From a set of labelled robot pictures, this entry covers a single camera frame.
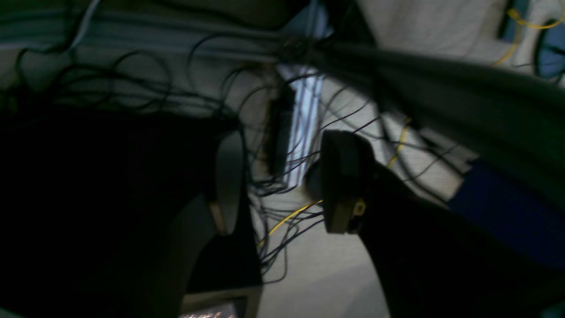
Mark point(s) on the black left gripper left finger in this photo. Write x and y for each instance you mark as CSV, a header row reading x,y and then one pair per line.
x,y
211,213

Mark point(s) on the black computer case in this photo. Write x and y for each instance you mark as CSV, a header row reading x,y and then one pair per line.
x,y
87,199

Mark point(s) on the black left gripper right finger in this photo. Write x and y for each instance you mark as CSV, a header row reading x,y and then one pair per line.
x,y
496,250

